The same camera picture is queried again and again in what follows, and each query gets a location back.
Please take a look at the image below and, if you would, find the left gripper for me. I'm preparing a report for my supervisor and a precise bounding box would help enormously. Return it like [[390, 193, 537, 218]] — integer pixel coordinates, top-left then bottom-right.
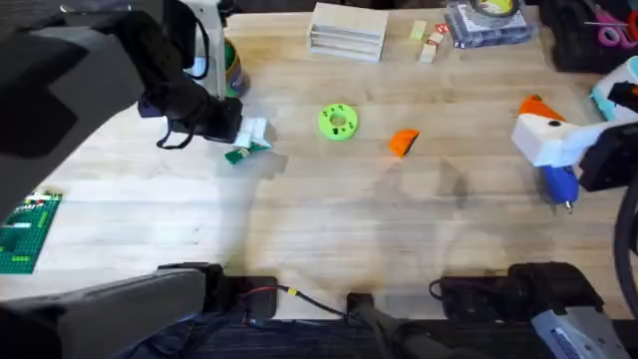
[[166, 94, 272, 150]]

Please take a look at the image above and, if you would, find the green vegetable toy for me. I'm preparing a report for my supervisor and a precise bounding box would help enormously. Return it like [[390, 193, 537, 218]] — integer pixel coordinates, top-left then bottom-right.
[[223, 142, 273, 167]]

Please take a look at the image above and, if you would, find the green and purple tub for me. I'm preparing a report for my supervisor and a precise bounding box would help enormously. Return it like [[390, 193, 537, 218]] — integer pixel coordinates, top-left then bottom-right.
[[222, 38, 249, 100]]

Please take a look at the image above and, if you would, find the green disc with holes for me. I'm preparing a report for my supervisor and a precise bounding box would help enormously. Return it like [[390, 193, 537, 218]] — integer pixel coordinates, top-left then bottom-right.
[[317, 102, 360, 143]]

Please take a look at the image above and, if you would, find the white and teal device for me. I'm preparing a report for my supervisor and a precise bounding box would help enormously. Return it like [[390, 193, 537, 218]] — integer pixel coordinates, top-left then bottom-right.
[[589, 56, 638, 123]]

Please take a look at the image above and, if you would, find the black box with scissors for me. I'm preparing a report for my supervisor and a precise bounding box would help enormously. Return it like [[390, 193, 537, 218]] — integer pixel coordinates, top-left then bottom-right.
[[539, 0, 638, 75]]

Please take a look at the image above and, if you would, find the clear plastic box with tape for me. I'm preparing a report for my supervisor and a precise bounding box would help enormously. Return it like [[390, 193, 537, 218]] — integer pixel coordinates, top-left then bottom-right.
[[444, 0, 538, 51]]

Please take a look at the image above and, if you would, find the orange ribbed wedge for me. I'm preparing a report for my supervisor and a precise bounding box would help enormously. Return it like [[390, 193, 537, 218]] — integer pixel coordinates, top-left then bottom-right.
[[387, 128, 421, 159]]

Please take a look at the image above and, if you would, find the pale green block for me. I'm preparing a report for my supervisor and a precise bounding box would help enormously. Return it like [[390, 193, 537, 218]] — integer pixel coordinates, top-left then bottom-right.
[[409, 19, 429, 42]]

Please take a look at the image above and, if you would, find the green board with blocks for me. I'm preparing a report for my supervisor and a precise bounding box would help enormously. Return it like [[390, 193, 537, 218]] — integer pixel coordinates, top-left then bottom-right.
[[0, 189, 64, 276]]

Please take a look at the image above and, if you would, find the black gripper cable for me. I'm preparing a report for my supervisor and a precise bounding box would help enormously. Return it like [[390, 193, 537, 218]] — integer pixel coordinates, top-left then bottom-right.
[[156, 17, 211, 151]]

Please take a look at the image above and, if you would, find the red and black cable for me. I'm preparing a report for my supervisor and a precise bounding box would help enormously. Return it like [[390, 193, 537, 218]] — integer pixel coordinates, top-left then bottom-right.
[[238, 284, 350, 318]]

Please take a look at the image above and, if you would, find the black rail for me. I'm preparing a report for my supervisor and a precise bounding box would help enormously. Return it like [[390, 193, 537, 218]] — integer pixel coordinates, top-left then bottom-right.
[[114, 317, 638, 359]]

